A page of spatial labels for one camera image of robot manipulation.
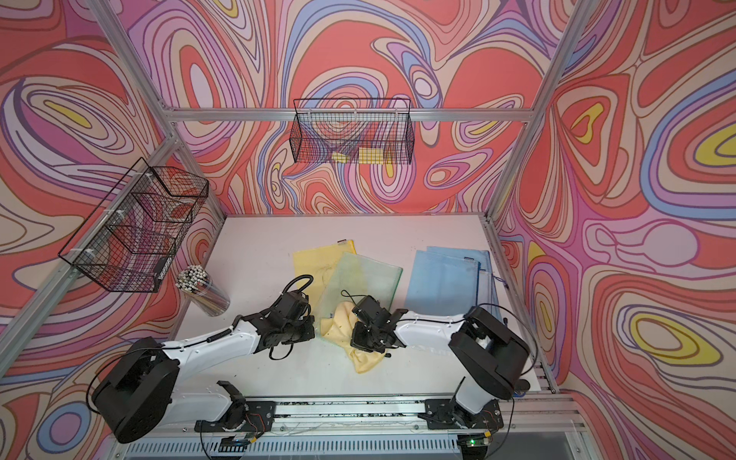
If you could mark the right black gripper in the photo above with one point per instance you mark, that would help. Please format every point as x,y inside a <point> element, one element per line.
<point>357,343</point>

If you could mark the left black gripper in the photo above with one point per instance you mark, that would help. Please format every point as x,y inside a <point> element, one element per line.
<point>309,320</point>

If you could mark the yellow wiping cloth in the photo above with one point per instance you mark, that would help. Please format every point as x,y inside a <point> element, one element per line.
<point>339,330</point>

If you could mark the green zip document bag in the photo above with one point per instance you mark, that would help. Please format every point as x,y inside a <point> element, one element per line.
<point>358,275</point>

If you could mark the yellow document bag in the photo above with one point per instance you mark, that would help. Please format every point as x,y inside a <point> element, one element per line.
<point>320,263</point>

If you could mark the light blue mesh document bag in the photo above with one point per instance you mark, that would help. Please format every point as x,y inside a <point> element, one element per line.
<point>468,256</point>

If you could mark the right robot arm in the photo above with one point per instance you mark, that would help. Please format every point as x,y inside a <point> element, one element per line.
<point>494,357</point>

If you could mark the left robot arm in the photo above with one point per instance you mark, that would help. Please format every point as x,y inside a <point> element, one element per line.
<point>138,391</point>

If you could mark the clear pencil holder cup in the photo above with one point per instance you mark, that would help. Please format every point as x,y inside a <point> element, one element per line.
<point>196,283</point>

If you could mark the yellow sponge in basket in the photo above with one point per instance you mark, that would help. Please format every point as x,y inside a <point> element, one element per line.
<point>361,156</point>

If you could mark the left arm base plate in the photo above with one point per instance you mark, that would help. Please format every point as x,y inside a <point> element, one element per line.
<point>255,417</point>

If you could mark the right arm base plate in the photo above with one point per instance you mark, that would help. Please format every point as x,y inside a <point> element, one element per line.
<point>448,414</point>

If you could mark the black wire basket left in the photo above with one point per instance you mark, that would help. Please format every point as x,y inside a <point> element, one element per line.
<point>129,240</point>

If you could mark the black wire basket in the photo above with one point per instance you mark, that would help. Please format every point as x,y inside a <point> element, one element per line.
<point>321,126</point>
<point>129,240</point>

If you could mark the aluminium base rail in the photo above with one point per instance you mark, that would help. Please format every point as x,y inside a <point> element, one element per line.
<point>538,426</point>

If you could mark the black wire basket back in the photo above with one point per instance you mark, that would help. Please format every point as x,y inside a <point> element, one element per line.
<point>321,126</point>

